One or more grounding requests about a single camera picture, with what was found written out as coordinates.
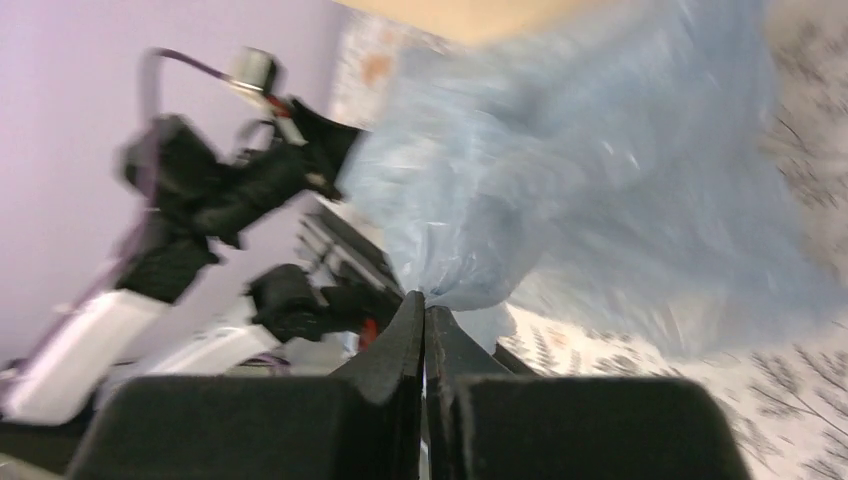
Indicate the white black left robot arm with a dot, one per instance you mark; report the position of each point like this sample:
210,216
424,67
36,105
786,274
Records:
192,199

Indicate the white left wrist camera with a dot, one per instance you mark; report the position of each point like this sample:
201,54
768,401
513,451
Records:
254,77

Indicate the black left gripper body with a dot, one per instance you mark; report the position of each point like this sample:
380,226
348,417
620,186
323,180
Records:
266,183

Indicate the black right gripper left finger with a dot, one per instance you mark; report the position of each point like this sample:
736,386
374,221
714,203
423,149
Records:
362,421

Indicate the blue plastic trash bag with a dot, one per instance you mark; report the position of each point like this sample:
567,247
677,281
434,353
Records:
607,172

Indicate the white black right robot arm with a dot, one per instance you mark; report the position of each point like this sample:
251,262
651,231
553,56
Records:
422,384

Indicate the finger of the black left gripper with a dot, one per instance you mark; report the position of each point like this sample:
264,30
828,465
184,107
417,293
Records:
327,146

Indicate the beige plastic trash bin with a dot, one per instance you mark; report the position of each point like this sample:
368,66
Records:
475,22

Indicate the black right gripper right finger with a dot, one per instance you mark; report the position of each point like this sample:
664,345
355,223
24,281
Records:
487,422

